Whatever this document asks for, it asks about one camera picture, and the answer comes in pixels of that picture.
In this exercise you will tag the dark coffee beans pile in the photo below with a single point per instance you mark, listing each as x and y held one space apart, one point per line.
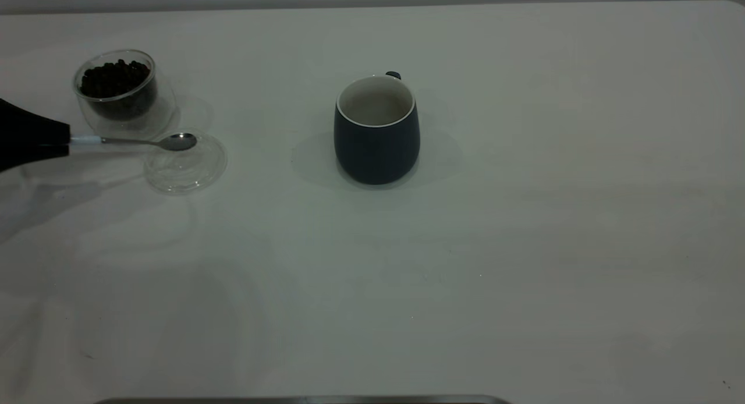
116 81

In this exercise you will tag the clear double-wall glass cup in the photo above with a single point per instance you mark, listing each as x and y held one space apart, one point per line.
134 130

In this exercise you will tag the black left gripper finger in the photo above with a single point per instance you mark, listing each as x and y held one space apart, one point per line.
26 152
29 127

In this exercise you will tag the dark grey ceramic mug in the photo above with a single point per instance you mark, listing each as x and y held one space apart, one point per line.
375 153

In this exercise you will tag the clear round glass lid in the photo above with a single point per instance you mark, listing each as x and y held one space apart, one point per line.
185 174

